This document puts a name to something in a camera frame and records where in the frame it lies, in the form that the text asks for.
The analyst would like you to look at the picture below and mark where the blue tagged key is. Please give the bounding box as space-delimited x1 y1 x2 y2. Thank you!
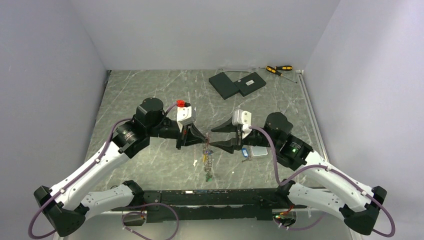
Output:
241 148 251 163

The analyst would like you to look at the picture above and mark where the large black box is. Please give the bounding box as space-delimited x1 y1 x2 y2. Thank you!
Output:
208 72 240 100

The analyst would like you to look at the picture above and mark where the grey rectangular tin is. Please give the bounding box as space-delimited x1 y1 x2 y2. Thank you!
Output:
250 146 268 157

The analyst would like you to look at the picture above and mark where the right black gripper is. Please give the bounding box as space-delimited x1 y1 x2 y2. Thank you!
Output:
209 115 280 153

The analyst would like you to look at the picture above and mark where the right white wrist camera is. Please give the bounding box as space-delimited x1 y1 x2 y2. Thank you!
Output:
232 109 252 139

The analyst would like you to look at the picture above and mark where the orange black screwdriver front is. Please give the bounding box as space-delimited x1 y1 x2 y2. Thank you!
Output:
266 70 297 83

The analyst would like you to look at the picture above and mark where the orange black screwdriver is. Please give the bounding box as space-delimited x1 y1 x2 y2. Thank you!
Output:
266 70 297 83
262 65 293 71

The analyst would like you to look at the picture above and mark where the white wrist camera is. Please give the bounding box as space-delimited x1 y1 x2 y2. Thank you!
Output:
176 100 196 133
232 109 252 139

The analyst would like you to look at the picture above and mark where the orange black screwdriver back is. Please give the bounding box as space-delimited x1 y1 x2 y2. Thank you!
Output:
262 65 293 71

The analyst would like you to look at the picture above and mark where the small black box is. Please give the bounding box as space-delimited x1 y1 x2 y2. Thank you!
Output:
234 72 266 97

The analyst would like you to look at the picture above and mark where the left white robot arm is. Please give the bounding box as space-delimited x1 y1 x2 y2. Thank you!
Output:
34 97 207 237

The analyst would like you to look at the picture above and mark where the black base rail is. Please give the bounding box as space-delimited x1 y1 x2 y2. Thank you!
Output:
129 188 294 223

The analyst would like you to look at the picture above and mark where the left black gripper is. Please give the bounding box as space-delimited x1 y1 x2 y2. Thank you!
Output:
147 119 207 150

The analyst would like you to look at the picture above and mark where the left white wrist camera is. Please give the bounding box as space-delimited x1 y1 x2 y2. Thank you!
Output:
176 100 196 133

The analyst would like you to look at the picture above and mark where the metal keyring with keys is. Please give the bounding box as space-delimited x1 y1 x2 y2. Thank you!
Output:
202 132 213 182

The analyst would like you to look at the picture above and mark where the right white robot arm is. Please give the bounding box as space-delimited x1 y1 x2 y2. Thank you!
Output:
212 109 387 236

